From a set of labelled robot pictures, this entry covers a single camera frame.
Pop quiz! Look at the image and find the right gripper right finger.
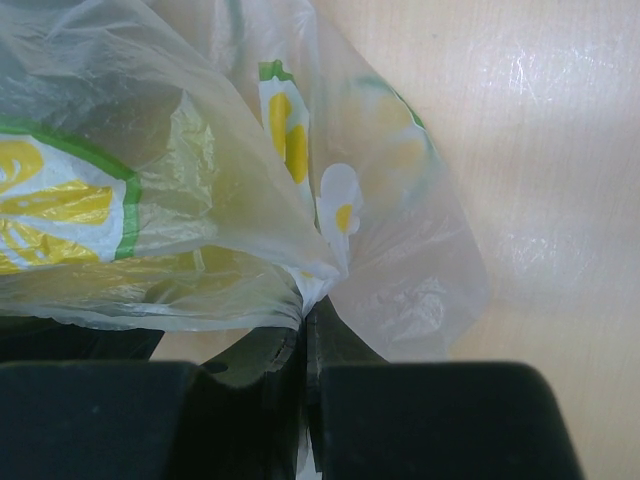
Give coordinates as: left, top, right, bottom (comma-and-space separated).
306, 300, 583, 479

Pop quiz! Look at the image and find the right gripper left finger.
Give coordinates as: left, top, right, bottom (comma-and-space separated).
1, 317, 301, 479

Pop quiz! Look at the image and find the clear plastic fruit bag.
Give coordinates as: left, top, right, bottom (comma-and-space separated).
1, 1, 489, 361

